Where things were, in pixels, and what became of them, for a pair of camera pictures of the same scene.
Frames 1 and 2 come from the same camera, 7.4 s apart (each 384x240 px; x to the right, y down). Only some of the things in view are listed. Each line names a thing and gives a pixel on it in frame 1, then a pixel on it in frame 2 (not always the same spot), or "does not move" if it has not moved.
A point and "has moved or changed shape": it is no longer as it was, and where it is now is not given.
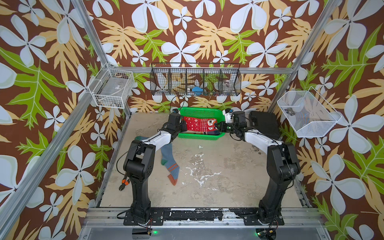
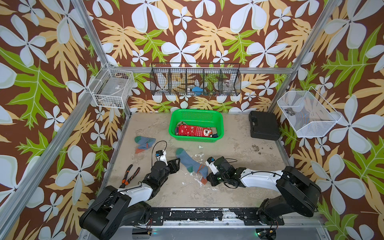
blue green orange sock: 168,161 → 201,170
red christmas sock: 194,124 has moved or changed shape
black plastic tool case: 265,122 does not move
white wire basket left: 111,88 does not move
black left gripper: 184,126 → 172,164
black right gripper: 222,128 → 210,180
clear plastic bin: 308,113 does not move
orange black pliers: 125,181 does not move
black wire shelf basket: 195,79 does not move
